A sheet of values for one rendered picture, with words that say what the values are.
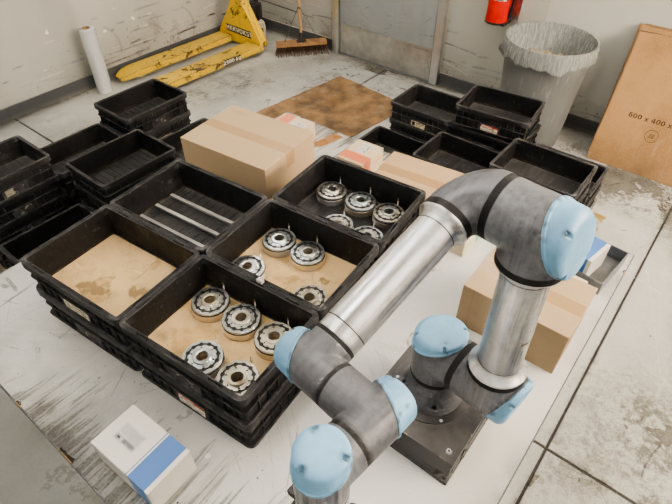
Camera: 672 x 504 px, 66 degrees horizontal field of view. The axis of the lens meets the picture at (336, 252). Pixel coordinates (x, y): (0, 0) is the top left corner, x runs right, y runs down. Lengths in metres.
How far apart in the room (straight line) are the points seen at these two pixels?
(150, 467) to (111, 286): 0.56
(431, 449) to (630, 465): 1.25
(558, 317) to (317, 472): 0.98
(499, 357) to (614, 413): 1.49
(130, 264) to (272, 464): 0.73
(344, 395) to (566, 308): 0.92
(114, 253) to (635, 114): 3.14
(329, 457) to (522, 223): 0.43
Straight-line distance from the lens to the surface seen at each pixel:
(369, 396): 0.72
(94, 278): 1.67
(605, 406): 2.49
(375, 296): 0.79
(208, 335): 1.42
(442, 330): 1.16
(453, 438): 1.28
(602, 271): 1.93
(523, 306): 0.93
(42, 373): 1.67
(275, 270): 1.55
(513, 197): 0.84
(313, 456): 0.66
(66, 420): 1.55
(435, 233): 0.83
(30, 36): 4.53
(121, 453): 1.35
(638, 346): 2.76
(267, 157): 1.89
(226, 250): 1.55
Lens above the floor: 1.92
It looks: 43 degrees down
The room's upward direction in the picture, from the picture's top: straight up
